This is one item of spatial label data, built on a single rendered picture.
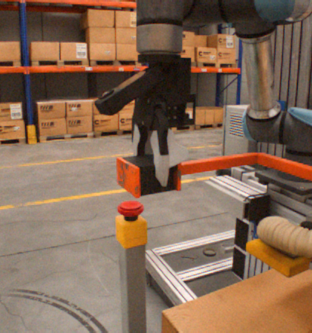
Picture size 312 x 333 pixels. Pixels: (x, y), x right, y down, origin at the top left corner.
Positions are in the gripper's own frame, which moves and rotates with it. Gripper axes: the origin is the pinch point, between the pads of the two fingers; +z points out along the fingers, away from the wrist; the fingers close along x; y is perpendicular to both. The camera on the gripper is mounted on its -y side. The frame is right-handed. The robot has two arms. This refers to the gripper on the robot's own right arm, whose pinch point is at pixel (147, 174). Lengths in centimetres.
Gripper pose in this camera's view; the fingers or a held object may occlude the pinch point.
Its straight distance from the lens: 57.0
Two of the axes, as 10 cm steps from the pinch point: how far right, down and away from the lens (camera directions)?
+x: -4.7, -2.4, 8.5
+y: 8.8, -1.2, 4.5
